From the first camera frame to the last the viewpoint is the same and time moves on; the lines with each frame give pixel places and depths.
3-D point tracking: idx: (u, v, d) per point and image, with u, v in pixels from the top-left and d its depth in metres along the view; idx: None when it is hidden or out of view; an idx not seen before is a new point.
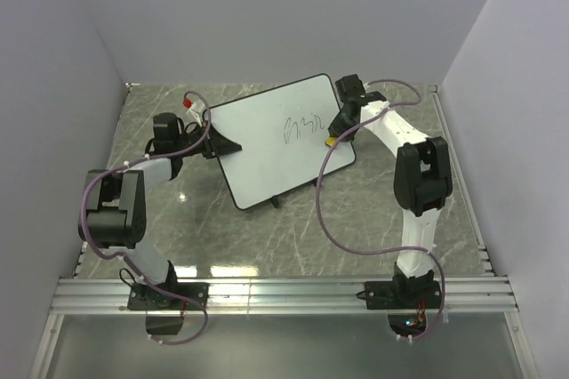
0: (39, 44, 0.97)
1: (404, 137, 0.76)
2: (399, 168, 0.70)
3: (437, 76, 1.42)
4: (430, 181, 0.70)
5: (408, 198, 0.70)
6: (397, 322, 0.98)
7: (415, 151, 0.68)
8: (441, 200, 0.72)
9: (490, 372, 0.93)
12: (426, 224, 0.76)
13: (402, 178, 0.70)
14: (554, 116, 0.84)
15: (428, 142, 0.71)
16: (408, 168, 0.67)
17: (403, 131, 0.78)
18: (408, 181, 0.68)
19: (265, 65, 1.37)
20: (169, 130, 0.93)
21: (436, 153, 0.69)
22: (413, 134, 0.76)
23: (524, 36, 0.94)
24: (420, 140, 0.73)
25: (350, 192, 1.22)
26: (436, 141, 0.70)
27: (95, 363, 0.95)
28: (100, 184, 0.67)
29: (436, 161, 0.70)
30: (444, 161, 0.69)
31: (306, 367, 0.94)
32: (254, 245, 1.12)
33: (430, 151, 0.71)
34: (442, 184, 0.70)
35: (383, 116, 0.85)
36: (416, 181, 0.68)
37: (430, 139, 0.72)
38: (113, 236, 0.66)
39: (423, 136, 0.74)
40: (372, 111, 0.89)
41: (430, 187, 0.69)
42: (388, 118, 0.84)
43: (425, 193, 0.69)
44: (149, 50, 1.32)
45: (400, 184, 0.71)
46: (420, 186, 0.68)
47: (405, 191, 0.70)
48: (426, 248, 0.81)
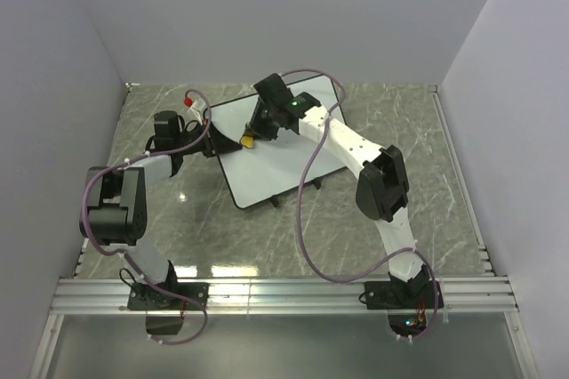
0: (40, 43, 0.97)
1: (358, 153, 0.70)
2: (362, 187, 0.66)
3: (438, 76, 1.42)
4: (393, 189, 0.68)
5: (376, 209, 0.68)
6: (397, 322, 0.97)
7: (376, 170, 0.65)
8: (404, 199, 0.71)
9: (490, 372, 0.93)
12: (401, 224, 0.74)
13: (365, 194, 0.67)
14: (553, 115, 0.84)
15: (383, 155, 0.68)
16: (375, 189, 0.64)
17: (355, 145, 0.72)
18: (375, 197, 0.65)
19: (265, 65, 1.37)
20: (170, 127, 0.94)
21: (396, 164, 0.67)
22: (368, 147, 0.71)
23: (524, 36, 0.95)
24: (376, 152, 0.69)
25: (349, 192, 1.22)
26: (391, 151, 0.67)
27: (95, 363, 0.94)
28: (100, 181, 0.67)
29: (396, 171, 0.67)
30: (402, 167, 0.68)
31: (306, 367, 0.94)
32: (254, 245, 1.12)
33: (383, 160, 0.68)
34: (401, 187, 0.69)
35: (328, 128, 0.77)
36: (381, 196, 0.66)
37: (385, 149, 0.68)
38: (114, 233, 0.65)
39: (379, 147, 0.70)
40: (314, 124, 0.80)
41: (394, 194, 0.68)
42: (336, 131, 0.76)
43: (389, 200, 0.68)
44: (149, 50, 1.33)
45: (364, 199, 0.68)
46: (385, 197, 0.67)
47: (371, 205, 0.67)
48: (410, 246, 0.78)
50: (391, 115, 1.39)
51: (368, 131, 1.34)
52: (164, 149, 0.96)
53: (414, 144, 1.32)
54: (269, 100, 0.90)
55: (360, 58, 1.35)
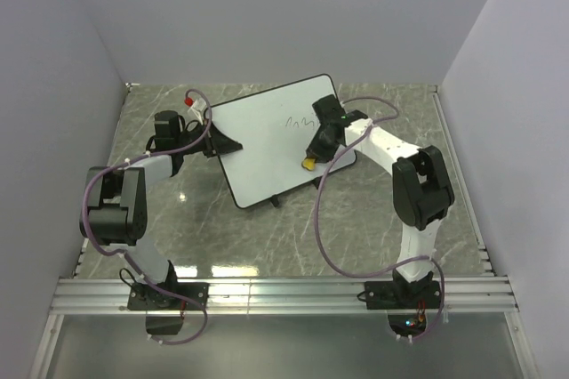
0: (39, 43, 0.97)
1: (396, 151, 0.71)
2: (396, 182, 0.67)
3: (438, 76, 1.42)
4: (431, 193, 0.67)
5: (412, 213, 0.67)
6: (398, 322, 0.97)
7: (410, 165, 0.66)
8: (444, 210, 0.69)
9: (490, 372, 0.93)
12: (428, 234, 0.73)
13: (401, 193, 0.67)
14: (553, 115, 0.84)
15: (421, 153, 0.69)
16: (406, 181, 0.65)
17: (393, 145, 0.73)
18: (409, 193, 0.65)
19: (265, 65, 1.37)
20: (171, 127, 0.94)
21: (433, 162, 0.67)
22: (407, 147, 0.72)
23: (524, 36, 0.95)
24: (413, 151, 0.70)
25: (350, 192, 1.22)
26: (429, 149, 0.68)
27: (95, 363, 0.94)
28: (101, 181, 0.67)
29: (434, 173, 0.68)
30: (442, 171, 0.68)
31: (306, 367, 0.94)
32: (254, 245, 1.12)
33: (425, 162, 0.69)
34: (443, 196, 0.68)
35: (369, 134, 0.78)
36: (417, 195, 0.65)
37: (422, 149, 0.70)
38: (114, 233, 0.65)
39: (416, 148, 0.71)
40: (356, 130, 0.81)
41: (434, 200, 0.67)
42: (376, 135, 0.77)
43: (428, 207, 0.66)
44: (150, 51, 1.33)
45: (402, 202, 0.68)
46: (422, 199, 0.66)
47: (407, 206, 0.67)
48: (428, 255, 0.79)
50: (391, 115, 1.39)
51: None
52: (165, 148, 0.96)
53: (414, 144, 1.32)
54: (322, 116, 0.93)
55: (360, 59, 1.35)
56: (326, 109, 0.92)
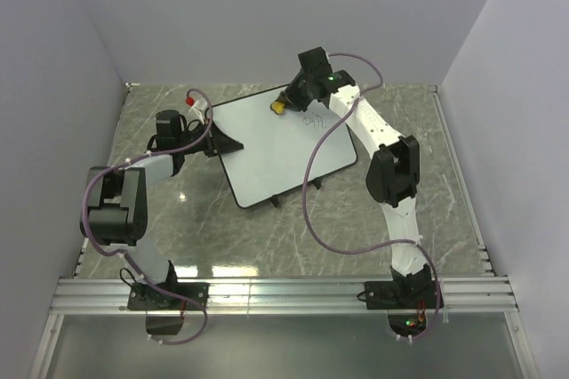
0: (39, 44, 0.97)
1: (377, 136, 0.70)
2: (373, 167, 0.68)
3: (438, 76, 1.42)
4: (402, 175, 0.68)
5: (382, 194, 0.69)
6: (398, 322, 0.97)
7: (390, 155, 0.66)
8: (412, 192, 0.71)
9: (490, 373, 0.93)
12: (405, 214, 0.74)
13: (376, 175, 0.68)
14: (553, 115, 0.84)
15: (401, 142, 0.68)
16: (384, 170, 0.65)
17: (376, 128, 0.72)
18: (383, 180, 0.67)
19: (265, 65, 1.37)
20: (172, 127, 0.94)
21: (410, 153, 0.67)
22: (388, 133, 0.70)
23: (524, 36, 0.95)
24: (394, 140, 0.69)
25: (350, 192, 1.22)
26: (410, 141, 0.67)
27: (95, 363, 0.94)
28: (102, 181, 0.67)
29: (407, 160, 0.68)
30: (417, 158, 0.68)
31: (306, 367, 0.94)
32: (254, 245, 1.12)
33: (402, 149, 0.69)
34: (410, 180, 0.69)
35: (356, 108, 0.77)
36: (389, 181, 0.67)
37: (404, 138, 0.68)
38: (114, 233, 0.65)
39: (397, 135, 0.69)
40: (343, 100, 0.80)
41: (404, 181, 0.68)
42: (363, 112, 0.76)
43: (396, 188, 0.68)
44: (150, 51, 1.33)
45: (373, 181, 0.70)
46: (393, 184, 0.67)
47: (378, 187, 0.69)
48: (413, 239, 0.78)
50: (391, 115, 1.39)
51: None
52: (167, 147, 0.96)
53: None
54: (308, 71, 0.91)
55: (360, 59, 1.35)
56: (313, 63, 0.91)
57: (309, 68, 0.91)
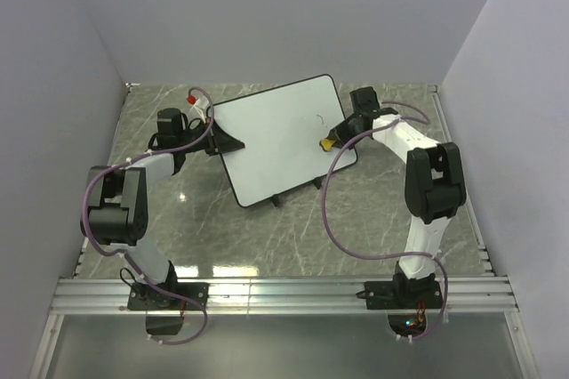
0: (38, 43, 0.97)
1: (413, 143, 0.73)
2: (411, 173, 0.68)
3: (438, 76, 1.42)
4: (441, 187, 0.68)
5: (418, 204, 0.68)
6: (398, 321, 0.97)
7: (425, 155, 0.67)
8: (452, 209, 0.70)
9: (489, 372, 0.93)
12: (434, 231, 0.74)
13: (411, 181, 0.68)
14: (553, 116, 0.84)
15: (440, 148, 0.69)
16: (419, 170, 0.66)
17: (412, 138, 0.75)
18: (419, 183, 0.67)
19: (265, 65, 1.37)
20: (173, 125, 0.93)
21: (449, 159, 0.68)
22: (425, 141, 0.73)
23: (524, 36, 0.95)
24: (431, 145, 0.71)
25: (350, 192, 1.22)
26: (447, 145, 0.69)
27: (95, 363, 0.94)
28: (102, 181, 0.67)
29: (448, 167, 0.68)
30: (456, 168, 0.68)
31: (305, 367, 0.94)
32: (254, 245, 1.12)
33: (442, 158, 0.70)
34: (454, 191, 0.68)
35: (394, 125, 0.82)
36: (426, 185, 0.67)
37: (441, 144, 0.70)
38: (115, 232, 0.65)
39: (435, 142, 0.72)
40: (384, 121, 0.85)
41: (444, 194, 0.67)
42: (400, 129, 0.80)
43: (436, 200, 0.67)
44: (150, 50, 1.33)
45: (411, 190, 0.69)
46: (430, 191, 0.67)
47: (415, 196, 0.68)
48: (431, 254, 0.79)
50: None
51: None
52: (167, 146, 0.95)
53: None
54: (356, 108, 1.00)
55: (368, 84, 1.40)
56: (361, 101, 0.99)
57: (357, 105, 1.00)
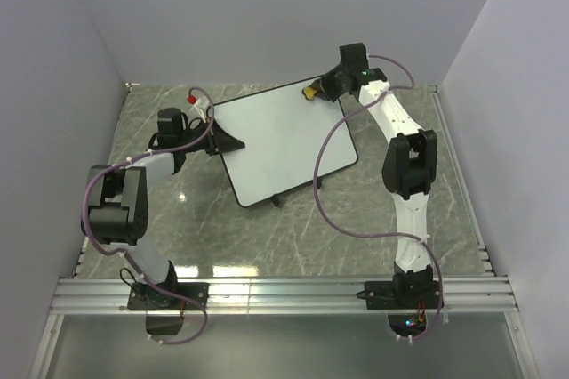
0: (38, 44, 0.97)
1: (397, 126, 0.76)
2: (389, 155, 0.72)
3: (438, 76, 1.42)
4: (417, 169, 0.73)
5: (394, 184, 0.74)
6: (397, 322, 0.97)
7: (405, 143, 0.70)
8: (426, 187, 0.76)
9: (489, 372, 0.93)
12: (415, 209, 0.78)
13: (389, 164, 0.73)
14: (552, 115, 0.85)
15: (420, 134, 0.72)
16: (398, 157, 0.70)
17: (397, 118, 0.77)
18: (396, 168, 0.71)
19: (264, 65, 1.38)
20: (173, 124, 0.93)
21: (427, 146, 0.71)
22: (408, 124, 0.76)
23: (524, 35, 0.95)
24: (413, 131, 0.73)
25: (350, 192, 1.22)
26: (428, 133, 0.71)
27: (95, 364, 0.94)
28: (102, 181, 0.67)
29: (426, 153, 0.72)
30: (433, 154, 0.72)
31: (305, 367, 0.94)
32: (254, 245, 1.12)
33: (421, 143, 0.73)
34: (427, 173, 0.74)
35: (381, 100, 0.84)
36: (402, 170, 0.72)
37: (423, 131, 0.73)
38: (115, 232, 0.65)
39: (417, 127, 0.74)
40: (372, 92, 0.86)
41: (418, 175, 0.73)
42: (388, 104, 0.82)
43: (411, 181, 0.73)
44: (149, 50, 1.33)
45: (388, 171, 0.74)
46: (406, 174, 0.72)
47: (392, 177, 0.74)
48: (420, 237, 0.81)
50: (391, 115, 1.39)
51: (368, 132, 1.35)
52: (167, 145, 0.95)
53: None
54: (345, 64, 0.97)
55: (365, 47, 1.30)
56: (351, 57, 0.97)
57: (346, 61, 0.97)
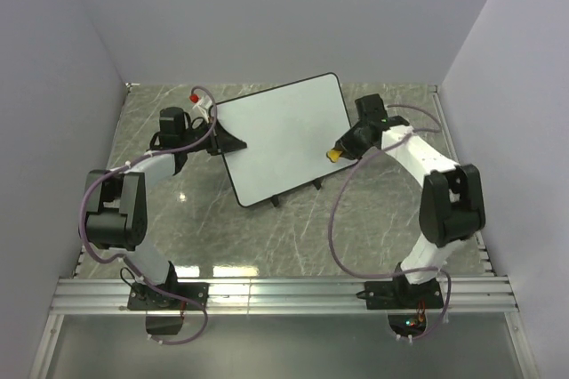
0: (38, 44, 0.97)
1: (428, 164, 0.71)
2: (426, 196, 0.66)
3: (438, 76, 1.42)
4: (459, 212, 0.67)
5: (436, 230, 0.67)
6: (397, 322, 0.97)
7: (443, 180, 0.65)
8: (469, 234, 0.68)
9: (489, 372, 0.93)
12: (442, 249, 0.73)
13: (428, 207, 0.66)
14: (552, 116, 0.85)
15: (458, 170, 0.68)
16: (437, 197, 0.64)
17: (428, 157, 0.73)
18: (437, 210, 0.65)
19: (265, 65, 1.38)
20: (175, 124, 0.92)
21: (468, 181, 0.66)
22: (441, 161, 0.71)
23: (524, 36, 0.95)
24: (449, 166, 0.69)
25: (350, 192, 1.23)
26: (467, 168, 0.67)
27: (94, 364, 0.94)
28: (100, 187, 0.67)
29: (468, 191, 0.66)
30: (476, 192, 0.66)
31: (305, 367, 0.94)
32: (254, 245, 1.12)
33: (460, 181, 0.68)
34: (472, 216, 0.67)
35: (406, 141, 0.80)
36: (444, 213, 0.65)
37: (460, 165, 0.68)
38: (113, 239, 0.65)
39: (452, 163, 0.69)
40: (394, 136, 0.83)
41: (461, 218, 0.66)
42: (413, 145, 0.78)
43: (454, 226, 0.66)
44: (150, 51, 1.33)
45: (427, 215, 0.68)
46: (449, 218, 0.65)
47: (433, 221, 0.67)
48: (436, 267, 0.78)
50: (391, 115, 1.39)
51: None
52: (169, 145, 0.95)
53: None
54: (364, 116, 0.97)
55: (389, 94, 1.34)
56: (368, 108, 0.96)
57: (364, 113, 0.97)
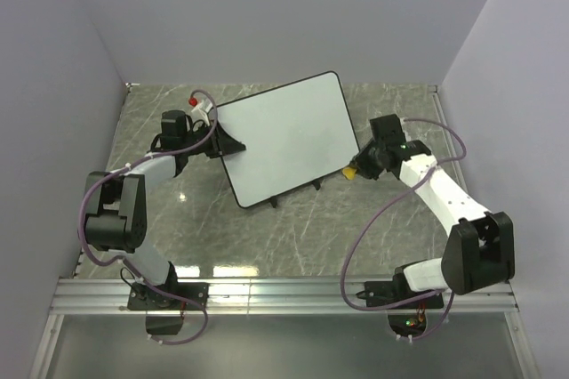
0: (39, 44, 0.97)
1: (457, 209, 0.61)
2: (452, 247, 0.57)
3: (438, 76, 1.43)
4: (486, 263, 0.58)
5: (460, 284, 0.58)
6: (397, 322, 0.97)
7: (473, 230, 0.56)
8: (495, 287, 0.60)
9: (488, 372, 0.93)
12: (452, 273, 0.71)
13: (454, 258, 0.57)
14: (553, 117, 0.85)
15: (488, 217, 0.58)
16: (467, 250, 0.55)
17: (455, 199, 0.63)
18: (465, 263, 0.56)
19: (265, 65, 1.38)
20: (177, 127, 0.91)
21: (500, 232, 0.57)
22: (471, 206, 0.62)
23: (525, 37, 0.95)
24: (478, 213, 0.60)
25: (350, 192, 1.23)
26: (500, 217, 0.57)
27: (95, 363, 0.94)
28: (100, 189, 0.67)
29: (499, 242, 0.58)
30: (508, 244, 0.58)
31: (305, 367, 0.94)
32: (254, 245, 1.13)
33: (489, 227, 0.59)
34: (500, 269, 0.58)
35: (430, 176, 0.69)
36: (472, 266, 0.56)
37: (490, 212, 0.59)
38: (112, 241, 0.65)
39: (483, 209, 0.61)
40: (415, 168, 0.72)
41: (490, 271, 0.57)
42: (440, 181, 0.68)
43: (481, 279, 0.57)
44: (150, 51, 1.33)
45: (451, 266, 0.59)
46: (476, 271, 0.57)
47: (458, 275, 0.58)
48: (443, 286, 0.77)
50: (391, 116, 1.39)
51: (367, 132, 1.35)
52: (171, 147, 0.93)
53: None
54: (380, 140, 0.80)
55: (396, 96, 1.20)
56: (385, 131, 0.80)
57: (380, 136, 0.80)
